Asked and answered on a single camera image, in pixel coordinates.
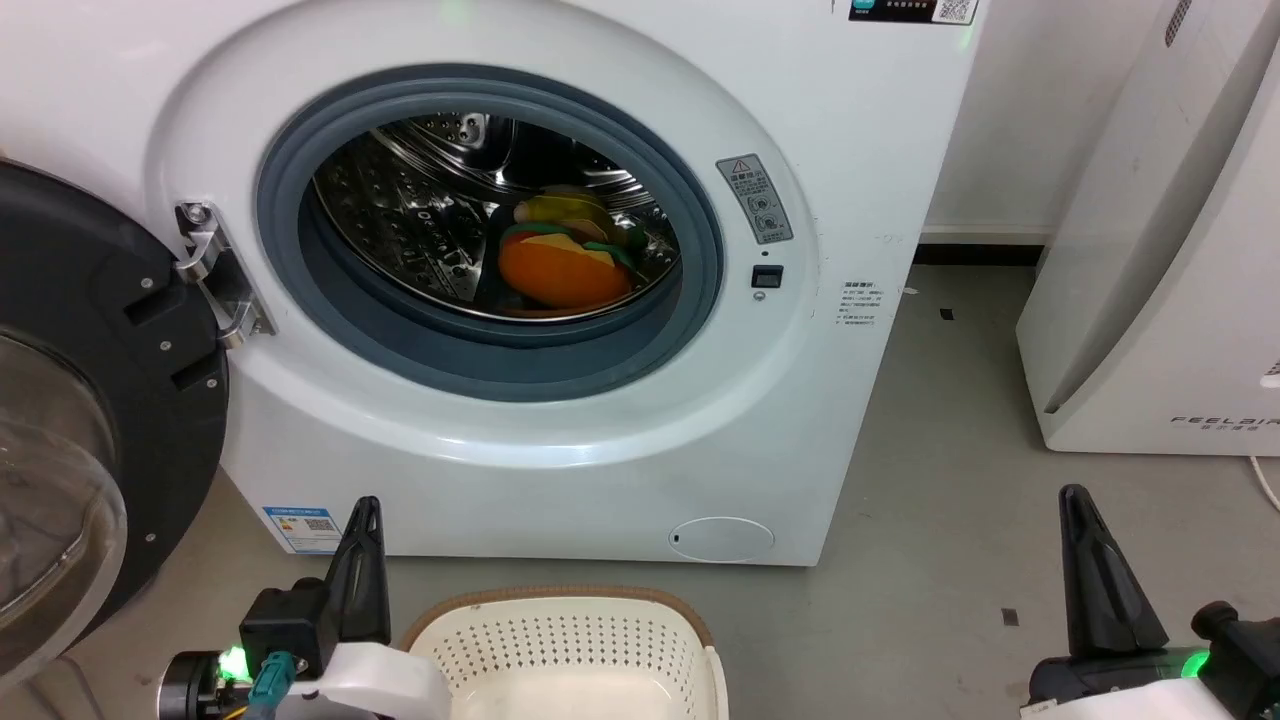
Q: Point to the perforated steel drum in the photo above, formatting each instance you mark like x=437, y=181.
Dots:
x=420, y=200

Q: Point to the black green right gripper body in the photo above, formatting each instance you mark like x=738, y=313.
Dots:
x=1110, y=685

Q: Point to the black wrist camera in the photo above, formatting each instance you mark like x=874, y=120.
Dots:
x=285, y=625
x=1245, y=660

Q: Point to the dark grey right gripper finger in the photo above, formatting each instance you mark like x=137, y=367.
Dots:
x=1105, y=590

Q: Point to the grey rubber door gasket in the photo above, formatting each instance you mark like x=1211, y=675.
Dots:
x=420, y=345

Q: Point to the dark round washing machine door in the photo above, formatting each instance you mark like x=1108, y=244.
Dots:
x=90, y=330

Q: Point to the cream perforated laundry basket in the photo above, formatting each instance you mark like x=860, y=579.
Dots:
x=570, y=650

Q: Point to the white front-load washing machine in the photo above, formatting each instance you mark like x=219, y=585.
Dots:
x=560, y=480

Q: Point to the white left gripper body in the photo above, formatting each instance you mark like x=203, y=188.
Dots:
x=385, y=685

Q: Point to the white air purifier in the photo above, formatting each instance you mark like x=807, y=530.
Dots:
x=1170, y=250

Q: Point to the black door latch socket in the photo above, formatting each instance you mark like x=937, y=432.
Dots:
x=767, y=277

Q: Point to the grey warning label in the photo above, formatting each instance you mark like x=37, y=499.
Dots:
x=755, y=198

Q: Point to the orange burger plush toy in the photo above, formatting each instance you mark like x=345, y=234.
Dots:
x=560, y=275

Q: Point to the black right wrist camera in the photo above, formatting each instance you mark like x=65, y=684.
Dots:
x=1245, y=660

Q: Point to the yellow green plush toy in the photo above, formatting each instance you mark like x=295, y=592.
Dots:
x=570, y=208

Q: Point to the silver metal door hinge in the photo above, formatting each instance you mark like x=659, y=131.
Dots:
x=222, y=275

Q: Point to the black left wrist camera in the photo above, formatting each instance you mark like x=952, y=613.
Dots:
x=285, y=625

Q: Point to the blue energy label sticker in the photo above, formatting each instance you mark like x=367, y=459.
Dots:
x=303, y=528

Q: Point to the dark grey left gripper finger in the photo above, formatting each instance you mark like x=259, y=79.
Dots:
x=360, y=580

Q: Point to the black QR code label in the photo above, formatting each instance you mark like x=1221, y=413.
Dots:
x=912, y=9

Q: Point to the oval white filter cover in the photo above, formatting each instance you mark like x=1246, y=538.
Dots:
x=721, y=539

